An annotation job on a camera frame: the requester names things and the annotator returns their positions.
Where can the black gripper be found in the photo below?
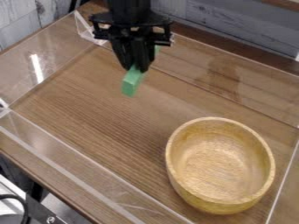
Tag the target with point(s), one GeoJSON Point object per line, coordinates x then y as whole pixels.
{"type": "Point", "coordinates": [129, 18]}

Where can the green rectangular block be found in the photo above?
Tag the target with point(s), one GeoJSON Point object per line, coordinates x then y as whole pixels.
{"type": "Point", "coordinates": [131, 81]}

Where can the brown wooden bowl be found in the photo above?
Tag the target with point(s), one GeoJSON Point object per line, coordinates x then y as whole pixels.
{"type": "Point", "coordinates": [220, 165]}

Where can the clear acrylic corner bracket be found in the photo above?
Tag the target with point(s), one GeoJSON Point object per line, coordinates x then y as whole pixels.
{"type": "Point", "coordinates": [85, 30]}

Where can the clear acrylic tray wall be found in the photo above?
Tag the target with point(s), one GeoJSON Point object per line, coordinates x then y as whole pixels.
{"type": "Point", "coordinates": [88, 186]}

